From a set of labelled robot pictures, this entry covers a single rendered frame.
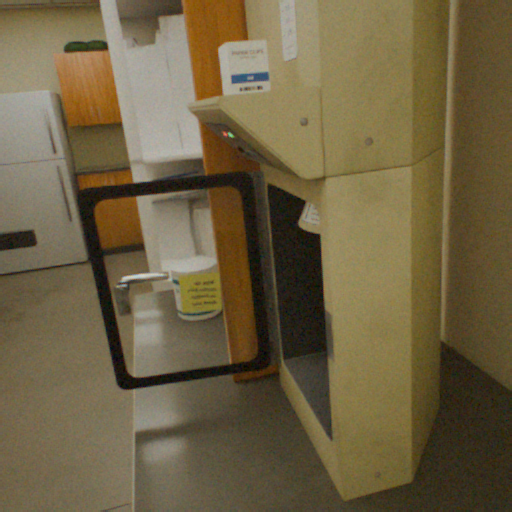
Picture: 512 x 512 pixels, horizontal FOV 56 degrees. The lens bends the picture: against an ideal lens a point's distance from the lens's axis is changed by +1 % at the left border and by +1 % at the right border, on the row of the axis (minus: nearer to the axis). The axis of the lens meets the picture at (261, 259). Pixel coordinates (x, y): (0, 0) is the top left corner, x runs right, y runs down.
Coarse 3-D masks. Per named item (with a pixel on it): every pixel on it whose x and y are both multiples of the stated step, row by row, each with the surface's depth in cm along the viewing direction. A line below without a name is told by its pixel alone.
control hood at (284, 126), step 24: (216, 96) 52; (240, 96) 50; (264, 96) 51; (288, 96) 52; (312, 96) 52; (216, 120) 63; (240, 120) 51; (264, 120) 52; (288, 120) 52; (312, 120) 53; (264, 144) 53; (288, 144) 53; (312, 144) 54; (288, 168) 55; (312, 168) 54
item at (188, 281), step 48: (192, 192) 84; (144, 240) 86; (192, 240) 87; (240, 240) 88; (96, 288) 87; (144, 288) 88; (192, 288) 89; (240, 288) 90; (144, 336) 91; (192, 336) 92; (240, 336) 93
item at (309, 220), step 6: (306, 204) 72; (312, 204) 69; (306, 210) 71; (312, 210) 69; (306, 216) 70; (312, 216) 69; (300, 222) 72; (306, 222) 70; (312, 222) 69; (318, 222) 68; (306, 228) 70; (312, 228) 69; (318, 228) 68
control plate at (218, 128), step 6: (210, 126) 76; (216, 126) 69; (222, 126) 64; (216, 132) 78; (222, 132) 72; (234, 132) 61; (228, 138) 72; (234, 138) 66; (240, 138) 61; (234, 144) 74; (240, 144) 68; (246, 144) 63; (252, 150) 64; (246, 156) 78; (252, 156) 71; (258, 156) 65; (264, 162) 67
